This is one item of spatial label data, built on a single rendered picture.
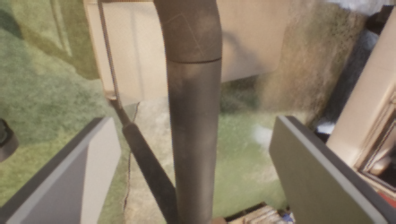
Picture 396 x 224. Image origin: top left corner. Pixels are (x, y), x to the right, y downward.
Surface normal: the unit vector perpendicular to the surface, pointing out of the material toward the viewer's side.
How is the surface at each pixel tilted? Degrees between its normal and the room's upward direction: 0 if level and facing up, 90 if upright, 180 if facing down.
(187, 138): 45
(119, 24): 0
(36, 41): 0
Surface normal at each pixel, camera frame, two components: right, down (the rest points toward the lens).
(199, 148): 0.21, 0.48
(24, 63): 0.52, 0.42
